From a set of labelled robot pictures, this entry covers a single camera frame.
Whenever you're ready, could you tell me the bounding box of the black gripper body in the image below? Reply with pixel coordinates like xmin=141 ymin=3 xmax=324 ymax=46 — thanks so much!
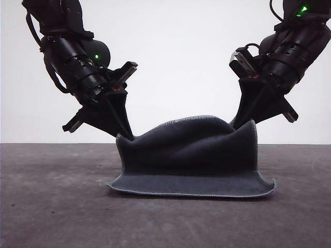
xmin=229 ymin=48 xmax=303 ymax=123
xmin=62 ymin=60 xmax=139 ymax=133

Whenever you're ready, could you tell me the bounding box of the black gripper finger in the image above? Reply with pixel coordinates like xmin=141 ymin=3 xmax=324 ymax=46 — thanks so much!
xmin=239 ymin=84 xmax=288 ymax=128
xmin=106 ymin=89 xmax=135 ymax=142
xmin=232 ymin=79 xmax=267 ymax=129
xmin=77 ymin=95 xmax=133 ymax=142

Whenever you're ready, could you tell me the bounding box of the purple towel with grey hem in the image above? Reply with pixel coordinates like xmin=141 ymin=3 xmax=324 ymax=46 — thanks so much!
xmin=106 ymin=115 xmax=277 ymax=199

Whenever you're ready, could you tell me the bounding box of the grey table cloth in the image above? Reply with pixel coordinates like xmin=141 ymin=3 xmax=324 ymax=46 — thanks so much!
xmin=0 ymin=142 xmax=331 ymax=248

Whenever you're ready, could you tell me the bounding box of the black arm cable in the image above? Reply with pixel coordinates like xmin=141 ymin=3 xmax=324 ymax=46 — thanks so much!
xmin=25 ymin=11 xmax=69 ymax=94

